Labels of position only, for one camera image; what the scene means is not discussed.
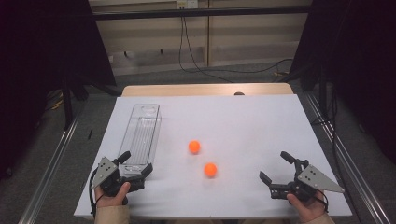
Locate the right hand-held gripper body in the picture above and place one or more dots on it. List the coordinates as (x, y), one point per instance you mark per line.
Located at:
(314, 180)

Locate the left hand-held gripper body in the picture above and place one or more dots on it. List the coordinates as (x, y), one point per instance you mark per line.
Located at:
(105, 174)

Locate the clear plastic tray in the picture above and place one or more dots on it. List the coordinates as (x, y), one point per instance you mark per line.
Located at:
(141, 133)

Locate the orange ball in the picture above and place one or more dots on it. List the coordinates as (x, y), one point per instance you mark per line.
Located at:
(194, 146)
(210, 170)

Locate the person's left hand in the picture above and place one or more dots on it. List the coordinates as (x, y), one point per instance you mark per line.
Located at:
(109, 199)

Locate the person's right hand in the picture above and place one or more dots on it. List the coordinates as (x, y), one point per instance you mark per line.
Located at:
(306, 208)

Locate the small black floor object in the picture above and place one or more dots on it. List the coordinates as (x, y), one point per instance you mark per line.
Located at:
(90, 134)

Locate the black stand leg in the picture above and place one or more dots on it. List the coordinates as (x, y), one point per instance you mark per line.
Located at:
(67, 105)

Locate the black curtain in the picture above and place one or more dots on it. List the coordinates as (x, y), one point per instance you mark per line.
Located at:
(358, 62)
(40, 62)

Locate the black horizontal bar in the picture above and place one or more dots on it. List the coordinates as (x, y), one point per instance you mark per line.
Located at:
(202, 12)

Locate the metal floor rail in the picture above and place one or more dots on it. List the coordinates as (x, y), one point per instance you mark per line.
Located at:
(351, 168)
(46, 180)

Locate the white wall outlet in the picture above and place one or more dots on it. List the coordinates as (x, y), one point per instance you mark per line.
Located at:
(186, 3)

